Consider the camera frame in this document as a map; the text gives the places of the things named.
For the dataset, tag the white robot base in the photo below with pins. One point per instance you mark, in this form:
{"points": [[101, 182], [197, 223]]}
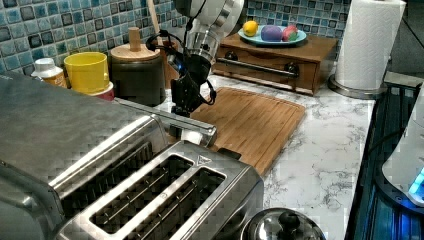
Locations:
{"points": [[399, 175]]}

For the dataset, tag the red white cup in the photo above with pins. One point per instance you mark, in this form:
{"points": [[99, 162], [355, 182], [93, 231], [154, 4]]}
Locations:
{"points": [[106, 94]]}

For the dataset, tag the yellow lemon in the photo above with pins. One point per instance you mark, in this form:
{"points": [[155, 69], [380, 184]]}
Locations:
{"points": [[250, 28]]}

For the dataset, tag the silver two-slot toaster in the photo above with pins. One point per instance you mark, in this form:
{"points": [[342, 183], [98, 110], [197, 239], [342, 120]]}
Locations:
{"points": [[187, 192]]}

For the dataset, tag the brown wooden utensil holder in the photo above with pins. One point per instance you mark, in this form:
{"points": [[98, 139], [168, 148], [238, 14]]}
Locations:
{"points": [[169, 71]]}

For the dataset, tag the steel pot lid black knob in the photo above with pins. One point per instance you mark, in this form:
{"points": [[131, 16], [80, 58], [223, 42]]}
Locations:
{"points": [[281, 224]]}

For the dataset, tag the pink green toy fruit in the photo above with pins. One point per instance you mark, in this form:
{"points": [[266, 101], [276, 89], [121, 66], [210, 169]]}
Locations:
{"points": [[290, 33]]}

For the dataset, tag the purple toy fruit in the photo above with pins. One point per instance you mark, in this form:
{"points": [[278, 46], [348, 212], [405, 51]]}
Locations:
{"points": [[271, 33]]}

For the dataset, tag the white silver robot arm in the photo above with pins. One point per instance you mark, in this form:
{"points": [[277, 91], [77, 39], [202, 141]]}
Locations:
{"points": [[209, 22]]}

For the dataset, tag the white capped spice bottle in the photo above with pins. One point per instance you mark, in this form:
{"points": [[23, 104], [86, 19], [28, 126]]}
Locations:
{"points": [[46, 69]]}

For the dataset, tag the white paper towel roll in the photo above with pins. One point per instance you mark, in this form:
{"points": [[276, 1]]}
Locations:
{"points": [[368, 39]]}

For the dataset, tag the stainless steel toaster oven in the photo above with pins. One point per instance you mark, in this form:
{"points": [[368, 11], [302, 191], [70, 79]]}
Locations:
{"points": [[61, 150]]}

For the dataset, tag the metal paper towel holder base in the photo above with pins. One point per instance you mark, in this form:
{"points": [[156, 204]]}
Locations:
{"points": [[373, 94]]}

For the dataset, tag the wooden spoon handle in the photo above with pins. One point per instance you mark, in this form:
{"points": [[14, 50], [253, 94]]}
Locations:
{"points": [[153, 15]]}

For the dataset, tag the yellow cup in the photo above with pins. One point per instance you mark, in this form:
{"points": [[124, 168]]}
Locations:
{"points": [[87, 72]]}

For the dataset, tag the wooden drawer box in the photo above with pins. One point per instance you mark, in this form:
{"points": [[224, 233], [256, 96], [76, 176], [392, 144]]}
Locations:
{"points": [[301, 67]]}

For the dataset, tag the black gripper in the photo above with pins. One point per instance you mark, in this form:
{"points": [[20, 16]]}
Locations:
{"points": [[185, 91]]}

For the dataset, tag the bamboo cutting board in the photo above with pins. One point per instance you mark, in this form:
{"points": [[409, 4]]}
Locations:
{"points": [[254, 125]]}

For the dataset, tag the light blue plate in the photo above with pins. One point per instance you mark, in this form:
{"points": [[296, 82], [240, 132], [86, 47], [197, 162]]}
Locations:
{"points": [[258, 40]]}

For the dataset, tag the dark canister with wooden lid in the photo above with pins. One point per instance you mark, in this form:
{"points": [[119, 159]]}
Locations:
{"points": [[137, 72]]}

